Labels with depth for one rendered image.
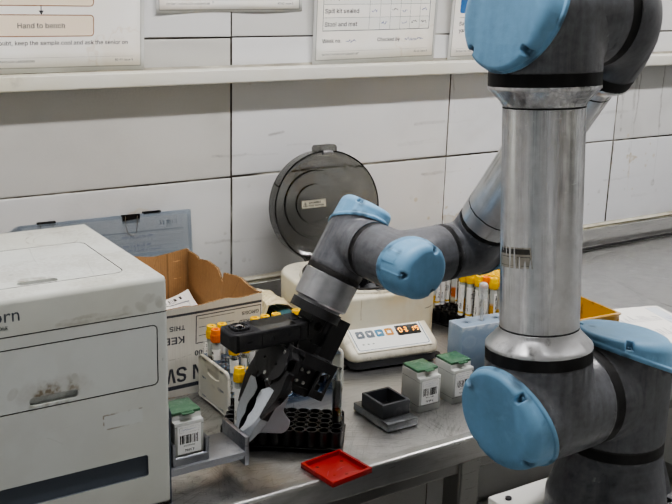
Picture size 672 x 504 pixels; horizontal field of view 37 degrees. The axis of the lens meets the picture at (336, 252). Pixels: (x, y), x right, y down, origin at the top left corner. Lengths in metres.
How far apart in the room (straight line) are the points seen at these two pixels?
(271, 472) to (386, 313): 0.47
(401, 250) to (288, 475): 0.35
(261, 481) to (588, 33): 0.70
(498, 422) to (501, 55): 0.38
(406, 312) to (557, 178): 0.76
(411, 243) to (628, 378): 0.30
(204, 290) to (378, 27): 0.64
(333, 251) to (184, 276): 0.58
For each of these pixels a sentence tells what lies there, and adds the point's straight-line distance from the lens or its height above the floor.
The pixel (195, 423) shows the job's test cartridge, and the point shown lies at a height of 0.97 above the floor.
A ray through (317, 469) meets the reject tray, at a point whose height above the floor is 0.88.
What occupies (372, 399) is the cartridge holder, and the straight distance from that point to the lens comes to 1.51.
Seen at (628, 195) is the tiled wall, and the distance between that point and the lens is 2.66.
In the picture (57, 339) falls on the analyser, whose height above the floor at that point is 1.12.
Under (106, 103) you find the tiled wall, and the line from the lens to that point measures 1.82.
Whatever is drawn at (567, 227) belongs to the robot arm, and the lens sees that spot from 1.06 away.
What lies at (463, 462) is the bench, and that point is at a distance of 1.52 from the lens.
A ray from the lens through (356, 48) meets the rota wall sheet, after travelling 2.04.
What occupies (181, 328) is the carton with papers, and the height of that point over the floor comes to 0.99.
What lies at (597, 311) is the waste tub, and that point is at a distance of 1.82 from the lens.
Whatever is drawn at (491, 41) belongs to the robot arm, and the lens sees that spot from 1.03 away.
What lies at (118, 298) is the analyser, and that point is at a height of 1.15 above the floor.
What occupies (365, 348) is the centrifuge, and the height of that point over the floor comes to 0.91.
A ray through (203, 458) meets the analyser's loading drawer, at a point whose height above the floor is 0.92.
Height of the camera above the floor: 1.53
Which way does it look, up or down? 16 degrees down
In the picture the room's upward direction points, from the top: 2 degrees clockwise
